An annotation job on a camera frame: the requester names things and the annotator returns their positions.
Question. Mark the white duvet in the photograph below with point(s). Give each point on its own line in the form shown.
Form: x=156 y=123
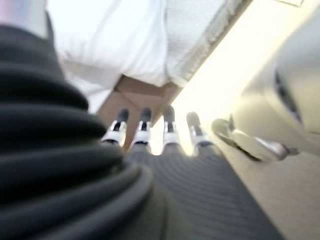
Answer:
x=110 y=37

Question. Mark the white textured mattress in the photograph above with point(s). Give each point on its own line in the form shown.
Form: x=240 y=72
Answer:
x=192 y=32

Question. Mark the brown wooden bed base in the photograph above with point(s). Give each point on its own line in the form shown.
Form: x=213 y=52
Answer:
x=140 y=96

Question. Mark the dark left robot hand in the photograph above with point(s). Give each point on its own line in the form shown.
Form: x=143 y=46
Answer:
x=82 y=190

